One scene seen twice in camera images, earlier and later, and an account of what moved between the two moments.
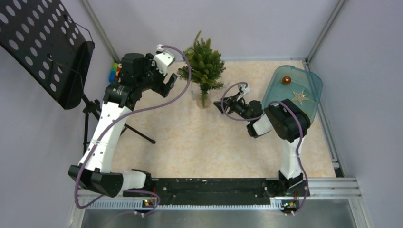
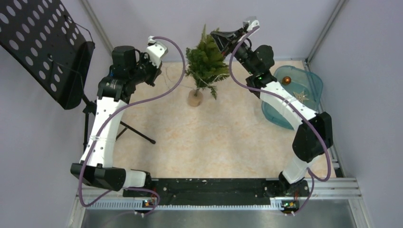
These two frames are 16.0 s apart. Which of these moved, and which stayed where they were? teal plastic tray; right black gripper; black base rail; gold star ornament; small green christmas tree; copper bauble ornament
Moved: right black gripper; small green christmas tree
Stayed: teal plastic tray; gold star ornament; copper bauble ornament; black base rail
